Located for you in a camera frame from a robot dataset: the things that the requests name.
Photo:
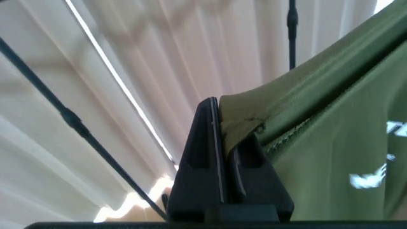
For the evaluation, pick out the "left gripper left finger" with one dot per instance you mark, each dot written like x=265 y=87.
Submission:
x=197 y=184

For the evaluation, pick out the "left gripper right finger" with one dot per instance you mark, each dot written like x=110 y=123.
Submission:
x=257 y=184

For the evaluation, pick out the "green sleeveless shirt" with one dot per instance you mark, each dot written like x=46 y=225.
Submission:
x=334 y=133

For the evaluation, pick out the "black clothes rack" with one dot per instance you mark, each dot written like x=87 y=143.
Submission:
x=73 y=122

